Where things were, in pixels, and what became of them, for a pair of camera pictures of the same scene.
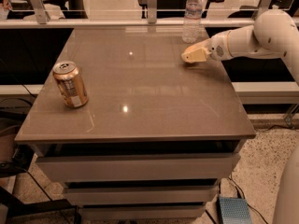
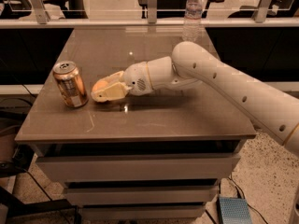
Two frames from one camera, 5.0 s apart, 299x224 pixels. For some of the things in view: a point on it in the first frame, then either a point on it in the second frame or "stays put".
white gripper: x=219 y=49 -> x=135 y=77
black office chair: x=171 y=0 stays put
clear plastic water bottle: x=193 y=30 stays put
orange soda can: x=70 y=83 stays put
